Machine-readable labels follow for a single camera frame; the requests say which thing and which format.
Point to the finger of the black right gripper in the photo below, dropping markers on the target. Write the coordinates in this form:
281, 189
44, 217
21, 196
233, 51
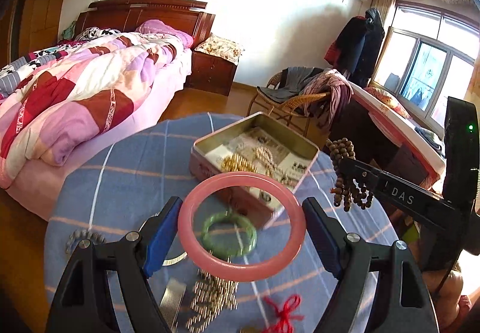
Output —
423, 206

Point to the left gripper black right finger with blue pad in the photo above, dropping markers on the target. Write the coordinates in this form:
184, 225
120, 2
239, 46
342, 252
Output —
402, 302

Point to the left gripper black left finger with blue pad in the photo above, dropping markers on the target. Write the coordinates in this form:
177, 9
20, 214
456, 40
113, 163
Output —
83, 300

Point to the silver mesh band watch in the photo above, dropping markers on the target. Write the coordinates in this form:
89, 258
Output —
171, 302

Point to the brown wooden bead mala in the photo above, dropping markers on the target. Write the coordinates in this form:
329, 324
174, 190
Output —
347, 190

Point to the red knotted tassel coin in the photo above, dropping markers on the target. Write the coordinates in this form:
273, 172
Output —
285, 315

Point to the pink jade bangle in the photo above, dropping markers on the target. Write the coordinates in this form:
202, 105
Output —
230, 271

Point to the person's hand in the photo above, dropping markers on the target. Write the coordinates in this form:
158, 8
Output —
451, 306

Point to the pink bed mattress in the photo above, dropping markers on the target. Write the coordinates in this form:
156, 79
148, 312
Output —
38, 184

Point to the blue plaid tablecloth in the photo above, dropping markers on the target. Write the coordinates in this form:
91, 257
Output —
127, 182

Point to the mauve scarf on chair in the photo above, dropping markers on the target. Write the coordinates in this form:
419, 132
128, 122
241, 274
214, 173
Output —
328, 110

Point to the wicker chair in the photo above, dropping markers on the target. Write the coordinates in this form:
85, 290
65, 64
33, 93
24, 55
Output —
291, 108

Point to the dark coats hanging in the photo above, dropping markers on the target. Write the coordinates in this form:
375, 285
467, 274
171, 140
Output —
355, 50

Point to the pink metal tin box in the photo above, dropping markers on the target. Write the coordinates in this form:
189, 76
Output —
257, 143

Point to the grey clothes on chair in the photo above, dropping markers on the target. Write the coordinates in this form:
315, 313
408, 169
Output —
293, 81

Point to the patchwork pink quilt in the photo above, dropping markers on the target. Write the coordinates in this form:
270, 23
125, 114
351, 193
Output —
88, 92

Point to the wooden nightstand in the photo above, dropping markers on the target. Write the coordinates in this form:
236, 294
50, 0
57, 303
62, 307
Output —
211, 74

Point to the floral cloth on nightstand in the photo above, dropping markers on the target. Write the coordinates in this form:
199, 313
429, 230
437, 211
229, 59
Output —
222, 48

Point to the pink pillow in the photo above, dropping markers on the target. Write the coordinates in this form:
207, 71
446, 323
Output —
155, 26

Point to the dark wooden bed headboard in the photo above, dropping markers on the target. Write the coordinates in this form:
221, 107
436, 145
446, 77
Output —
189, 16

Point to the silver wire bangle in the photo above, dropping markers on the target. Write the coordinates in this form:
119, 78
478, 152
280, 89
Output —
167, 261

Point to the window with grey frame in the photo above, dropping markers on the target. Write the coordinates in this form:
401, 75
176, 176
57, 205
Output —
427, 57

